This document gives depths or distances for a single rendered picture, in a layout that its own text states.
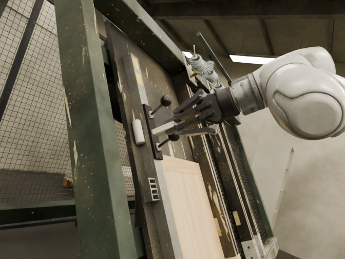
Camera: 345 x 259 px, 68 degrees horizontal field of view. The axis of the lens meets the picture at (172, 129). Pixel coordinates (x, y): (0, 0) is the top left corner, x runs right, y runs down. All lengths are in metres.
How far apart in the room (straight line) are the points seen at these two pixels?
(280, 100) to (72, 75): 0.55
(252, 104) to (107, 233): 0.43
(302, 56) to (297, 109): 0.20
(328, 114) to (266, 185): 4.59
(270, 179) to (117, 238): 4.50
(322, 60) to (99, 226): 0.58
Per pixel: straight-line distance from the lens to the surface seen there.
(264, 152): 5.04
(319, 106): 0.42
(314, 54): 0.62
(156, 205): 0.82
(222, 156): 1.68
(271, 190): 4.98
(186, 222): 0.99
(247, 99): 0.61
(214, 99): 0.65
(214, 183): 1.26
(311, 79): 0.44
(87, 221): 0.65
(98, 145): 0.64
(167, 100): 0.81
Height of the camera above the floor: 1.39
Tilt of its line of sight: 4 degrees up
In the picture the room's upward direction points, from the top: 17 degrees clockwise
